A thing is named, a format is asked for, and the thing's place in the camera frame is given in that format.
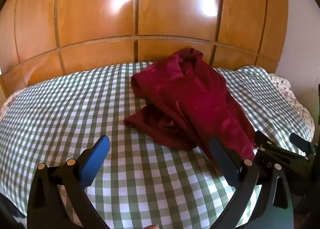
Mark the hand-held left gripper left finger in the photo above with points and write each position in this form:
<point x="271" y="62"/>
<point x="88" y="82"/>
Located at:
<point x="100" y="153"/>

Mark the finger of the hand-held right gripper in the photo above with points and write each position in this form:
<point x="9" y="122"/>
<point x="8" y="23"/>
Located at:
<point x="300" y="143"/>
<point x="265" y="152"/>

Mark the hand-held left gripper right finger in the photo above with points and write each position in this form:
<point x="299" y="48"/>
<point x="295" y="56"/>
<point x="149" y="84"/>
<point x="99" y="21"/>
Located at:
<point x="222" y="158"/>

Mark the dark red garment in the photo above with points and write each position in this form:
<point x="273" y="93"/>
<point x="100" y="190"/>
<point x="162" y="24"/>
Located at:
<point x="190" y="93"/>

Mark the green checkered bed sheet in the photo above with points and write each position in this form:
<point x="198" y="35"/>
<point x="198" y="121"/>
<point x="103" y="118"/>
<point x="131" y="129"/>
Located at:
<point x="75" y="106"/>

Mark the floral bed cover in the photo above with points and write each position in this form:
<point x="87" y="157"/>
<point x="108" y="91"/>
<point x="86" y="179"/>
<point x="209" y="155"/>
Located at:
<point x="287" y="91"/>

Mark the wooden wardrobe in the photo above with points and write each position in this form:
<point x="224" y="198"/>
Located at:
<point x="125" y="18"/>

